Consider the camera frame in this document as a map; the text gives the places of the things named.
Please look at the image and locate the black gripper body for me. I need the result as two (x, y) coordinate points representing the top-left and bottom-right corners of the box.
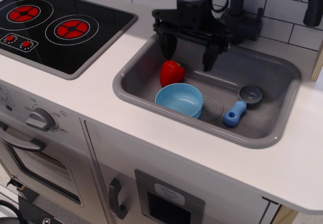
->
(152, 0), (232, 52)

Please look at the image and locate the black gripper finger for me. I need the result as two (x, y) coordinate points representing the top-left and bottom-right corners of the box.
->
(202, 44), (222, 72)
(158, 31), (177, 60)

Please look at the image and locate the blue handled grey spoon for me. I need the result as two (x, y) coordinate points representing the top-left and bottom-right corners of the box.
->
(223, 85), (262, 126)

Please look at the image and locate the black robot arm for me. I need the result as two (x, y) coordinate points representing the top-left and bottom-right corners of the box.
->
(152, 0), (232, 72)

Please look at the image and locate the light blue bowl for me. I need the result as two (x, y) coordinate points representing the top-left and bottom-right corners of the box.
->
(154, 83), (203, 119)

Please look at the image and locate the grey toy sink basin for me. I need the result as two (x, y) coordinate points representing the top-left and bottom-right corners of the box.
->
(113, 35), (301, 149)

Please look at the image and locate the red toy strawberry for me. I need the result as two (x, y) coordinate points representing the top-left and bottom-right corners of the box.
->
(159, 61), (186, 87)

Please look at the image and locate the dark grey toy faucet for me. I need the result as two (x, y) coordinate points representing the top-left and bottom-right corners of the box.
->
(221, 0), (322, 45)

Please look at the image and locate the black toy stove top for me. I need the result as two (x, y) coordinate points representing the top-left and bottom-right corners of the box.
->
(1, 0), (137, 80)

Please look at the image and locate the grey oven knob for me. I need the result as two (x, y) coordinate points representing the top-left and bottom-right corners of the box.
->
(25, 108), (56, 132)

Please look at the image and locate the grey dispenser panel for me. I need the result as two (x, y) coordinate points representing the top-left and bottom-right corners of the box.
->
(135, 170), (205, 224)

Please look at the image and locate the toy oven door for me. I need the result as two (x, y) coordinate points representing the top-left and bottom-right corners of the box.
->
(1, 120), (108, 223)

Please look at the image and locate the grey cabinet door handle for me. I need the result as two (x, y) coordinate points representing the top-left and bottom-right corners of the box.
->
(108, 179), (128, 220)

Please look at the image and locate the grey oven door handle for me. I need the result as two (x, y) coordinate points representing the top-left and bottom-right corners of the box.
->
(1, 122), (46, 152)

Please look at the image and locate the black cable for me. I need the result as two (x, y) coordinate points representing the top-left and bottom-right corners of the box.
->
(0, 199), (21, 224)

